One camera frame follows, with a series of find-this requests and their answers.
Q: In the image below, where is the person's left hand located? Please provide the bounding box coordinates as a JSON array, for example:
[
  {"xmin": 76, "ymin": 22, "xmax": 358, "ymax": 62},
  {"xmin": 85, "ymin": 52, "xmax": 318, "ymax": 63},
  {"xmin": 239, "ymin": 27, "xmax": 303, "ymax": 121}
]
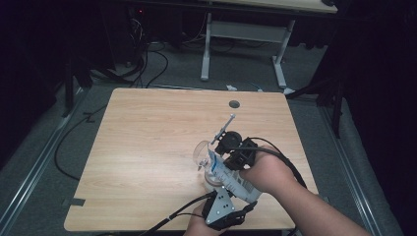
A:
[{"xmin": 182, "ymin": 201, "xmax": 228, "ymax": 236}]

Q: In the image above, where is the black floor cable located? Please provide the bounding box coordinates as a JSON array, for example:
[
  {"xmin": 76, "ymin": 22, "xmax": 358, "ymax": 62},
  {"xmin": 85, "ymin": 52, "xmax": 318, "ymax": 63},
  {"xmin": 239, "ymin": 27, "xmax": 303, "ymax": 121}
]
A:
[{"xmin": 53, "ymin": 103, "xmax": 110, "ymax": 182}]

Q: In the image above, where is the white metal-legged desk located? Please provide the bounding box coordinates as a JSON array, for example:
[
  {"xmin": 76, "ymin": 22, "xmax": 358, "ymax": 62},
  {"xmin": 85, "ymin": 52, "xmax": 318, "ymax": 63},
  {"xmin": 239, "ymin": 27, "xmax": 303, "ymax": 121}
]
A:
[{"xmin": 200, "ymin": 0, "xmax": 339, "ymax": 96}]

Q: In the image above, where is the metal floor rail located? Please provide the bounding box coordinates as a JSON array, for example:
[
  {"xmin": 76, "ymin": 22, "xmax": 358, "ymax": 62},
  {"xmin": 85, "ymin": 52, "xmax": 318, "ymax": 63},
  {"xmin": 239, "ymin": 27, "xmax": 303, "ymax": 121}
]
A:
[
  {"xmin": 319, "ymin": 103, "xmax": 384, "ymax": 236},
  {"xmin": 0, "ymin": 88, "xmax": 90, "ymax": 231}
]

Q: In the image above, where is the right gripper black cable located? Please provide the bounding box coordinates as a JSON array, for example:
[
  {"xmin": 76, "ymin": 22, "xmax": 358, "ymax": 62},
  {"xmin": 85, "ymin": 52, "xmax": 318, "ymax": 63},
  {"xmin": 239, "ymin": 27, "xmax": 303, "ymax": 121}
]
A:
[{"xmin": 234, "ymin": 136, "xmax": 310, "ymax": 190}]

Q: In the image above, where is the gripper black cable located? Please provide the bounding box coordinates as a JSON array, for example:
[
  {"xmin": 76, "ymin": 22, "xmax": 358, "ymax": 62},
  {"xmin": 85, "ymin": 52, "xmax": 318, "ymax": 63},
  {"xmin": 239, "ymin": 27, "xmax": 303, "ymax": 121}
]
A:
[
  {"xmin": 137, "ymin": 191, "xmax": 218, "ymax": 236},
  {"xmin": 234, "ymin": 136, "xmax": 310, "ymax": 190}
]

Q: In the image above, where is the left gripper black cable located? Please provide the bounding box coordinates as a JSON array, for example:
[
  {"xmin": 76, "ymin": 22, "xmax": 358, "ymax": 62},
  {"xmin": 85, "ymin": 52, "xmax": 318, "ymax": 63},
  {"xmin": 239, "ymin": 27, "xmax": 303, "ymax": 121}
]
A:
[{"xmin": 137, "ymin": 191, "xmax": 218, "ymax": 236}]

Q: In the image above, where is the black stand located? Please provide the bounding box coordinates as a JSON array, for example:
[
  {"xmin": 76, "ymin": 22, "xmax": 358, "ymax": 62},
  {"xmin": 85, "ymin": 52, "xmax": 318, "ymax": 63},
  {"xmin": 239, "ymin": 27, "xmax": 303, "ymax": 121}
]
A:
[
  {"xmin": 284, "ymin": 63, "xmax": 347, "ymax": 140},
  {"xmin": 61, "ymin": 58, "xmax": 94, "ymax": 118}
]

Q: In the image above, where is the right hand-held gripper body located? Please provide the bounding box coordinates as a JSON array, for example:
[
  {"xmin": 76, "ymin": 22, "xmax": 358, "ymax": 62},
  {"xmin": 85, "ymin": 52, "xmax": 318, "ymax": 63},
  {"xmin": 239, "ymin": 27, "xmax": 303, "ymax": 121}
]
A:
[{"xmin": 209, "ymin": 113, "xmax": 260, "ymax": 172}]

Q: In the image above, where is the thin blue cable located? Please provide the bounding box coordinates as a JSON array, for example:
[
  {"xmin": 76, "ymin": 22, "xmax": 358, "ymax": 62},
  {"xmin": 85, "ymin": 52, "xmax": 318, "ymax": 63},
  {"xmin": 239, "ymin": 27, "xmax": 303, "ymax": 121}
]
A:
[{"xmin": 248, "ymin": 81, "xmax": 265, "ymax": 93}]

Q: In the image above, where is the white and blue carton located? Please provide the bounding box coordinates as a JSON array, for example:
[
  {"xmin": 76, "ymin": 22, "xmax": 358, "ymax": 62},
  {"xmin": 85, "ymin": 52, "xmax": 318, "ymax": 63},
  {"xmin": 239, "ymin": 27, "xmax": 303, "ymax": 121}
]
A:
[{"xmin": 207, "ymin": 148, "xmax": 264, "ymax": 205}]

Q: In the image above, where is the black cable bundle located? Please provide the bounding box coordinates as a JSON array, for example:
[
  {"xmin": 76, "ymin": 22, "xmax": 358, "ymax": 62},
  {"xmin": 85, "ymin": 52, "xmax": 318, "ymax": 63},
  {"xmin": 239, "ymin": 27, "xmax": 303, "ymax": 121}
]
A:
[{"xmin": 91, "ymin": 15, "xmax": 170, "ymax": 89}]

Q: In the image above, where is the person's right hand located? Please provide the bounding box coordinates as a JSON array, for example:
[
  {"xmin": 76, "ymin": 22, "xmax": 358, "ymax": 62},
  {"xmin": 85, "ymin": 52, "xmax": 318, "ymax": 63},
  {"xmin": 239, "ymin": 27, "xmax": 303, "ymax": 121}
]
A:
[{"xmin": 239, "ymin": 145, "xmax": 298, "ymax": 197}]

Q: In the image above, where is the clear glass jar with lid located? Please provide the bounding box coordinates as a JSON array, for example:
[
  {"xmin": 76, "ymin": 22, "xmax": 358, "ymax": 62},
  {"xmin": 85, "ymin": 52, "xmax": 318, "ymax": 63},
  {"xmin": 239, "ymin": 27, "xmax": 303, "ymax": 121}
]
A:
[{"xmin": 192, "ymin": 140, "xmax": 230, "ymax": 195}]

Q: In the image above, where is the dark computer tower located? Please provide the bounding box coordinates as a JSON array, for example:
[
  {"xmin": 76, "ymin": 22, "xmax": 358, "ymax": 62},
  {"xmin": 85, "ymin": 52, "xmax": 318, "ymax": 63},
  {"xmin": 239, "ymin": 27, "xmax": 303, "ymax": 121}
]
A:
[{"xmin": 126, "ymin": 4, "xmax": 152, "ymax": 67}]

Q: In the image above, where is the grey tape strip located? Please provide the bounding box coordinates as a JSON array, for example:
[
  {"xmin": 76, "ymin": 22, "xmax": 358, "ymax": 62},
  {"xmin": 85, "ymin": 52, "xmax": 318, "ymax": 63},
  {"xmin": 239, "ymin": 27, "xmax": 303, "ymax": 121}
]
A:
[{"xmin": 61, "ymin": 197, "xmax": 87, "ymax": 207}]

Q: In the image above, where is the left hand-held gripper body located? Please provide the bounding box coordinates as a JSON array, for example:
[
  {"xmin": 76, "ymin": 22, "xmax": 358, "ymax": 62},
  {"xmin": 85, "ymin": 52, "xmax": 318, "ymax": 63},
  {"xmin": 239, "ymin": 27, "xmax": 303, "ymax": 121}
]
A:
[{"xmin": 201, "ymin": 187, "xmax": 248, "ymax": 231}]

